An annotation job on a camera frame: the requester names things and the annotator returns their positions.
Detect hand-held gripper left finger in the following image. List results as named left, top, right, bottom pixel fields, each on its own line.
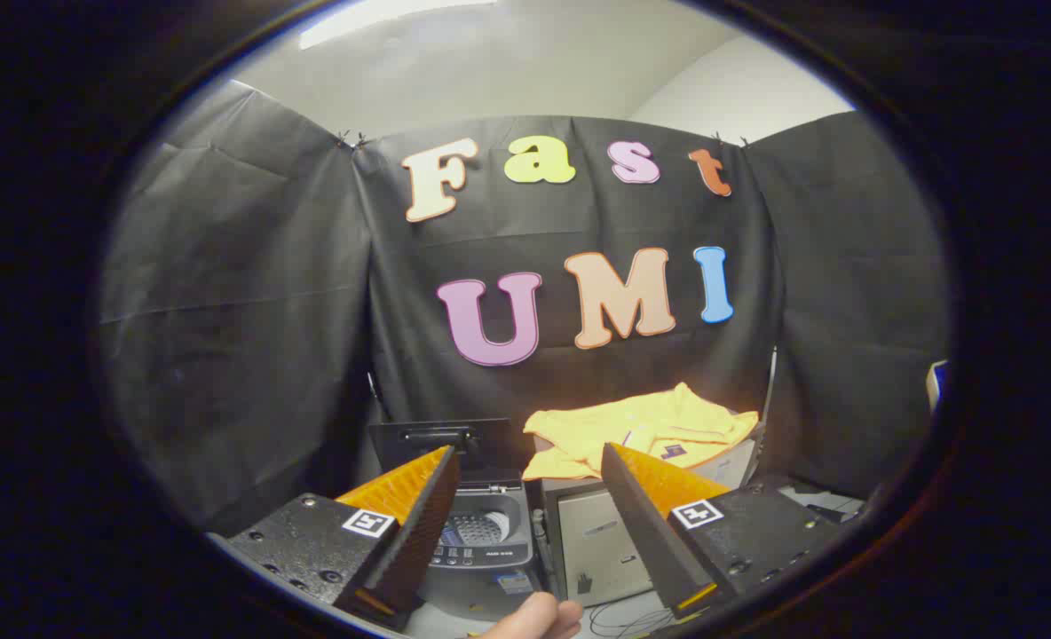
left=224, top=444, right=462, bottom=633

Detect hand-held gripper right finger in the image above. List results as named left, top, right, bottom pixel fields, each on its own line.
left=600, top=442, right=842, bottom=620

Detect grey washing machine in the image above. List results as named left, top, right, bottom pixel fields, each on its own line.
left=417, top=482, right=551, bottom=622

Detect dark washing machine lid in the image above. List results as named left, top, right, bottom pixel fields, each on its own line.
left=368, top=418, right=514, bottom=486

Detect yellow polo shirt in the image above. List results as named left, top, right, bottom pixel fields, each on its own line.
left=523, top=382, right=760, bottom=482

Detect grey cabinet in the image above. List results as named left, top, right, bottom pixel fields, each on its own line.
left=533, top=433, right=759, bottom=610

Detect black backdrop cloth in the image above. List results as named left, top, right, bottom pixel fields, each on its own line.
left=99, top=80, right=951, bottom=538

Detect thin black cables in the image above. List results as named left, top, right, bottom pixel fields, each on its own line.
left=588, top=598, right=670, bottom=639

